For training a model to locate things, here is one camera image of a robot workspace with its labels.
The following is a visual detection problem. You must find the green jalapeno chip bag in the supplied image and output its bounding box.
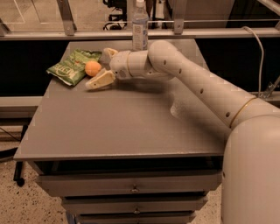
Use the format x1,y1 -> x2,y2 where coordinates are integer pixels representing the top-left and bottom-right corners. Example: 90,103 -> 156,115
46,49 -> 102,86

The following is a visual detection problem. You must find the black chair base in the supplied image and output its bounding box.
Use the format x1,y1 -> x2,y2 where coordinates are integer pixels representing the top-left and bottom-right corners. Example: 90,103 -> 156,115
0,125 -> 28,187

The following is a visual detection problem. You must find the orange fruit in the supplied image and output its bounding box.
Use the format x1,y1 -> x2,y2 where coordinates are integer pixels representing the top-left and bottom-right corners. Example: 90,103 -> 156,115
85,60 -> 102,77

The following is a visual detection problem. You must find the white cable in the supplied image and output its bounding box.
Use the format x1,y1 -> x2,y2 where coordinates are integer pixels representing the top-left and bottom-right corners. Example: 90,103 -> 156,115
241,25 -> 265,99

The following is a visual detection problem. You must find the grey drawer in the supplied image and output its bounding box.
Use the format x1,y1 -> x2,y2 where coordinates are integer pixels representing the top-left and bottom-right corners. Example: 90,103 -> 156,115
37,170 -> 221,197
62,194 -> 207,214
78,212 -> 195,224

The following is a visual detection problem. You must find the grey drawer cabinet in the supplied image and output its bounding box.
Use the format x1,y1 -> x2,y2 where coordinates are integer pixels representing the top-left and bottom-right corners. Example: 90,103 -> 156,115
13,38 -> 235,224

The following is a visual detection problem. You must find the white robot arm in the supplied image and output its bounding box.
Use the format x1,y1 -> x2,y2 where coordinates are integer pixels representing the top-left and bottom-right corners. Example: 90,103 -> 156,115
86,40 -> 280,224

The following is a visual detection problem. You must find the bottom grey drawer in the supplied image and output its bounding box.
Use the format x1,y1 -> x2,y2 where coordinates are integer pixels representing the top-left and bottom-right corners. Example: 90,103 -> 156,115
78,212 -> 195,224

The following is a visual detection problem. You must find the middle grey drawer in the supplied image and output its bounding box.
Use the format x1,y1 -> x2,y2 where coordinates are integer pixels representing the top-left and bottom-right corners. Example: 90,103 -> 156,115
62,194 -> 207,214

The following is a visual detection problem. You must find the grey metal railing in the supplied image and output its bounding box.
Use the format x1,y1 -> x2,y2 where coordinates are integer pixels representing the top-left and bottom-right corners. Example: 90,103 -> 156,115
0,0 -> 280,40

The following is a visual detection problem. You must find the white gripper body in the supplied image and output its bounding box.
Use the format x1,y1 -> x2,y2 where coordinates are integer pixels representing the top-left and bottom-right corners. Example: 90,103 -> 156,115
109,51 -> 131,79

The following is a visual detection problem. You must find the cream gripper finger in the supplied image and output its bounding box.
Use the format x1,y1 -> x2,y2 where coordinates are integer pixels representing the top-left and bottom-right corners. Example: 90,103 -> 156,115
85,68 -> 116,90
100,47 -> 118,64

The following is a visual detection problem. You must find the top grey drawer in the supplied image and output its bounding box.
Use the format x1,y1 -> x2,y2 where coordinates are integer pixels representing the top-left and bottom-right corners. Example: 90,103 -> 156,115
37,170 -> 221,197

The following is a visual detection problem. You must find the clear plastic water bottle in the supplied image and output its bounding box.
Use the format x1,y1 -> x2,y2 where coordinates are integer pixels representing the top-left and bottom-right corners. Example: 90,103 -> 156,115
132,0 -> 149,51

